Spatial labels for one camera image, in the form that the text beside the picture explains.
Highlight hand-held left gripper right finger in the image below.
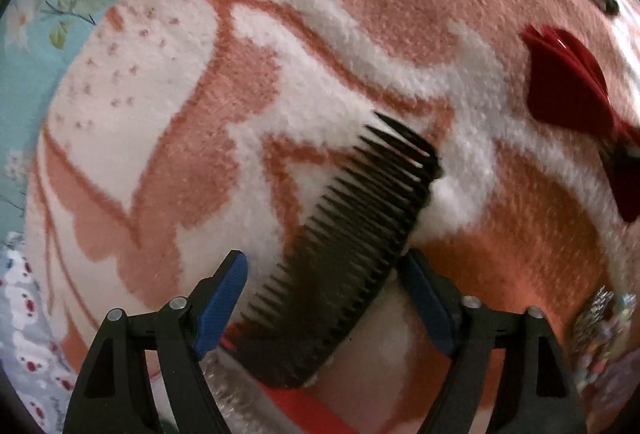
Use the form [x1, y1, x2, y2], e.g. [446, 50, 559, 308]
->
[397, 248, 588, 434]

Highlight purple flower hair tie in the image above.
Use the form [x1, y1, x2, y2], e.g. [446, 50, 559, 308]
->
[582, 349, 640, 430]

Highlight bear print pillow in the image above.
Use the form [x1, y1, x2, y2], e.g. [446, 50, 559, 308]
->
[0, 234, 81, 434]

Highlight white pearl hair tie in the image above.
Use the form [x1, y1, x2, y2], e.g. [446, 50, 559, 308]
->
[202, 351, 266, 422]

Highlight teal floral quilt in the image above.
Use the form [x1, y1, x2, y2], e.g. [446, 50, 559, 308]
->
[0, 0, 236, 235]

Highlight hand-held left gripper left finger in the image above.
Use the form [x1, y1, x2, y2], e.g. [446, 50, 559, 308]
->
[62, 250, 249, 434]

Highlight sparkly beaded hair tie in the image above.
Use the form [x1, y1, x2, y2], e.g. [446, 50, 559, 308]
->
[569, 285, 638, 396]

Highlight orange and white blanket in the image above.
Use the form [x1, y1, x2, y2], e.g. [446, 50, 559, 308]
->
[22, 0, 640, 434]

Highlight red bow hair clip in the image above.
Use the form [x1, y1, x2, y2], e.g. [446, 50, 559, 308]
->
[519, 24, 640, 224]

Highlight black hair comb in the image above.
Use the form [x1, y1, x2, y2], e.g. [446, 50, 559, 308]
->
[234, 111, 444, 390]

